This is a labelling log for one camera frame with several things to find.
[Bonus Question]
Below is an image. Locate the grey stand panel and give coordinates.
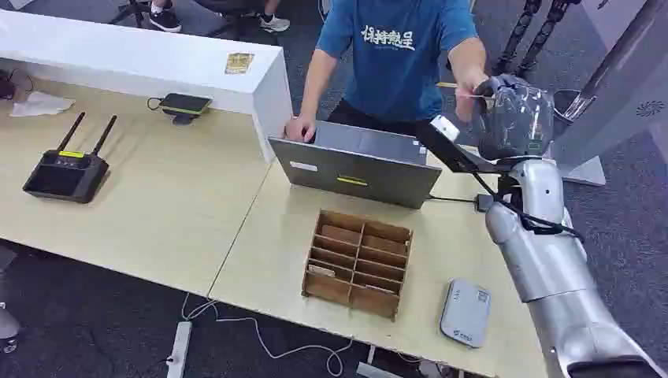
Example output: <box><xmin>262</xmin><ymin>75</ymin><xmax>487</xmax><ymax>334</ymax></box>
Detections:
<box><xmin>550</xmin><ymin>0</ymin><xmax>668</xmax><ymax>187</ymax></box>

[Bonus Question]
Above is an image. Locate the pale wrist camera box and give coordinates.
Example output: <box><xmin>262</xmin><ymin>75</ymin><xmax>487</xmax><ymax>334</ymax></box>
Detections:
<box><xmin>429</xmin><ymin>114</ymin><xmax>462</xmax><ymax>143</ymax></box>

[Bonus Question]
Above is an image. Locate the black cable chain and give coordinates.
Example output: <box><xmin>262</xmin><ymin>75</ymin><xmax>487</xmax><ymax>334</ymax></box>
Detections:
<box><xmin>492</xmin><ymin>0</ymin><xmax>544</xmax><ymax>75</ymax></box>
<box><xmin>516</xmin><ymin>0</ymin><xmax>583</xmax><ymax>75</ymax></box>

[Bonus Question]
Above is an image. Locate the grey laptop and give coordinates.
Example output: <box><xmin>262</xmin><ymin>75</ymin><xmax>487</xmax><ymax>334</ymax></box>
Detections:
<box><xmin>269</xmin><ymin>120</ymin><xmax>443</xmax><ymax>211</ymax></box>

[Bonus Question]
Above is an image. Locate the wooden card box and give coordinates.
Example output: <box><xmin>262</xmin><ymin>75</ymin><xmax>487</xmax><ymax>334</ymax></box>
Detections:
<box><xmin>301</xmin><ymin>209</ymin><xmax>414</xmax><ymax>321</ymax></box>

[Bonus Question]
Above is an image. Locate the white power strip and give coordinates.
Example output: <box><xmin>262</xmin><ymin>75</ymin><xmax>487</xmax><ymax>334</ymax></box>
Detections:
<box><xmin>165</xmin><ymin>321</ymin><xmax>193</xmax><ymax>378</ymax></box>

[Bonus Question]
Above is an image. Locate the black shoe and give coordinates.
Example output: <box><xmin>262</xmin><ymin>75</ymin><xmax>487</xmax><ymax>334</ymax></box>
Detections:
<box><xmin>149</xmin><ymin>2</ymin><xmax>183</xmax><ymax>33</ymax></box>

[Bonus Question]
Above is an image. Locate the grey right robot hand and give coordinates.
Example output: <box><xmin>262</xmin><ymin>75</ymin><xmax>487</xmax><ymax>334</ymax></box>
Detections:
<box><xmin>472</xmin><ymin>73</ymin><xmax>555</xmax><ymax>161</ymax></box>

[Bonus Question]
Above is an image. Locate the person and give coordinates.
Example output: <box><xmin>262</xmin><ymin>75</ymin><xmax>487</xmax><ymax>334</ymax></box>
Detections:
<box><xmin>284</xmin><ymin>0</ymin><xmax>492</xmax><ymax>144</ymax></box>

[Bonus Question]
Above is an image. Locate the white desk partition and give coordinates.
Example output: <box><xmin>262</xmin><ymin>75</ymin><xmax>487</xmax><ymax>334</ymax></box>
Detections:
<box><xmin>0</xmin><ymin>9</ymin><xmax>293</xmax><ymax>164</ymax></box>

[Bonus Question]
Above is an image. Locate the black object with cable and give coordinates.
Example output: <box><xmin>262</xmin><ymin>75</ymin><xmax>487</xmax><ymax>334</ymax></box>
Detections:
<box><xmin>0</xmin><ymin>68</ymin><xmax>35</xmax><ymax>101</ymax></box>

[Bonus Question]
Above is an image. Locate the white tissue paper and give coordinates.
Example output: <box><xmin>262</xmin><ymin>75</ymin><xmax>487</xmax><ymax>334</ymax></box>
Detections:
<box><xmin>9</xmin><ymin>91</ymin><xmax>76</xmax><ymax>118</ymax></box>

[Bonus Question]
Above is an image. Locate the white shoe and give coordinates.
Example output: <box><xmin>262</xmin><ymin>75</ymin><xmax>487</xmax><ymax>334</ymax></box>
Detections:
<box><xmin>259</xmin><ymin>13</ymin><xmax>291</xmax><ymax>33</ymax></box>

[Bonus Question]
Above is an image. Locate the person's left hand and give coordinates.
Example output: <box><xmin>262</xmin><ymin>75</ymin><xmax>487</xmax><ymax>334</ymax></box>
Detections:
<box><xmin>452</xmin><ymin>70</ymin><xmax>491</xmax><ymax>124</ymax></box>

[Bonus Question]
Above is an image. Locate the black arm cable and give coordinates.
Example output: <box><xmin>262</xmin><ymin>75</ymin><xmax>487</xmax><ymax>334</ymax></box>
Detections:
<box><xmin>472</xmin><ymin>172</ymin><xmax>585</xmax><ymax>242</ymax></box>

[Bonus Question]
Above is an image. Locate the gold sticker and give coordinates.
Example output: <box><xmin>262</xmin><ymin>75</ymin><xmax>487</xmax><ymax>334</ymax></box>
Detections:
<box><xmin>225</xmin><ymin>52</ymin><xmax>255</xmax><ymax>76</ymax></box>

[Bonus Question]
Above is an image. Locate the black controller with antennas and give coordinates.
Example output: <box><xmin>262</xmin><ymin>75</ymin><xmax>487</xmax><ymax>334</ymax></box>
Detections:
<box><xmin>22</xmin><ymin>112</ymin><xmax>118</xmax><ymax>205</ymax></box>

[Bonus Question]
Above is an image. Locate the person's right hand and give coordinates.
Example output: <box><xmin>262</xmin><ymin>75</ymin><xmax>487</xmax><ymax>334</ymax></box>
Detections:
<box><xmin>284</xmin><ymin>115</ymin><xmax>318</xmax><ymax>144</ymax></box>

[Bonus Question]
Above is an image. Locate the black laptop cable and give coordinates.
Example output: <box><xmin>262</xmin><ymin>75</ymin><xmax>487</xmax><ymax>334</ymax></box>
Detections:
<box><xmin>428</xmin><ymin>194</ymin><xmax>478</xmax><ymax>205</ymax></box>

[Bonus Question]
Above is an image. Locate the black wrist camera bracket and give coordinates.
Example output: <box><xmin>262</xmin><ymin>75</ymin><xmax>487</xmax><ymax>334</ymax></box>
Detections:
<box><xmin>414</xmin><ymin>122</ymin><xmax>510</xmax><ymax>176</ymax></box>

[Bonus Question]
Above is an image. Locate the black phone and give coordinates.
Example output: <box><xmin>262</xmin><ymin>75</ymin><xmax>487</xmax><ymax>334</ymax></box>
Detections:
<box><xmin>158</xmin><ymin>92</ymin><xmax>213</xmax><ymax>117</ymax></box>

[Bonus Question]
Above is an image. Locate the grey wheeled base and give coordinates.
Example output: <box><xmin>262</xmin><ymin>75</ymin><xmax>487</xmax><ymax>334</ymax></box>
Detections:
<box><xmin>0</xmin><ymin>245</ymin><xmax>23</xmax><ymax>356</ymax></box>

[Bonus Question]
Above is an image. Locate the white cable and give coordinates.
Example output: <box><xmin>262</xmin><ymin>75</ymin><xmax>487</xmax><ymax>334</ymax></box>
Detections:
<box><xmin>180</xmin><ymin>291</ymin><xmax>356</xmax><ymax>378</ymax></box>

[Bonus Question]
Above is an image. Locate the flat grey device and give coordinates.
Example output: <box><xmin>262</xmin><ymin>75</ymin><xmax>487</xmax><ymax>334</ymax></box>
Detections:
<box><xmin>440</xmin><ymin>279</ymin><xmax>492</xmax><ymax>350</ymax></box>

